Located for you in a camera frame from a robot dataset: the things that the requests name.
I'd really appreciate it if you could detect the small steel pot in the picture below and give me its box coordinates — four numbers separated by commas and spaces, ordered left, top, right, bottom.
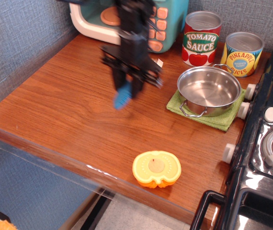
177, 64, 242, 118

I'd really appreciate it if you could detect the white stove knob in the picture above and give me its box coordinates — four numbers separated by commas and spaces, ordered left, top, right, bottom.
244, 84, 257, 101
237, 102, 250, 120
222, 143, 236, 164

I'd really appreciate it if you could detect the black toy stove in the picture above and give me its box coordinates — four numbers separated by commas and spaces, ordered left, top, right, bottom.
191, 51, 273, 230

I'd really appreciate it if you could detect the tomato sauce can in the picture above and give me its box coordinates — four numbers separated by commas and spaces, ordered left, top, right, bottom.
182, 11, 222, 67

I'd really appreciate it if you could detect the pineapple slices can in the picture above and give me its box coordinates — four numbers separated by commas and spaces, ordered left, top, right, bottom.
220, 32, 264, 77

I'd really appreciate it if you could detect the blue handled metal fork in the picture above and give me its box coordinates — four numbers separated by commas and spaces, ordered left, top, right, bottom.
114, 81, 132, 110

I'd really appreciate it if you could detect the orange plate in microwave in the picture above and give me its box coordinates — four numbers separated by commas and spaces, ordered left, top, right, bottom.
101, 6, 121, 26

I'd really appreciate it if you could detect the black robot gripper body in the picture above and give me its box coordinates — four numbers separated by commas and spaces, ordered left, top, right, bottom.
101, 0, 162, 88

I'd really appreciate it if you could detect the teal toy microwave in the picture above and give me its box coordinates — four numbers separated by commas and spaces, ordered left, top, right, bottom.
69, 0, 189, 53

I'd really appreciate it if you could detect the orange toy pumpkin half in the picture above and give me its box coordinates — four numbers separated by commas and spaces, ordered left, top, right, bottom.
132, 150, 182, 188

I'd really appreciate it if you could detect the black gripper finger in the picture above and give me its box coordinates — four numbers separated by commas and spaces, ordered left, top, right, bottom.
112, 68, 126, 91
131, 76, 144, 99

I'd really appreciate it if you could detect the orange object bottom left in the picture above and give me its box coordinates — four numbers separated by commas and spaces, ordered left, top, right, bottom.
0, 219, 17, 230

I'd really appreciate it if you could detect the green folded cloth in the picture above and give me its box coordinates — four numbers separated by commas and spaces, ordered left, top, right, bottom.
166, 89, 246, 132

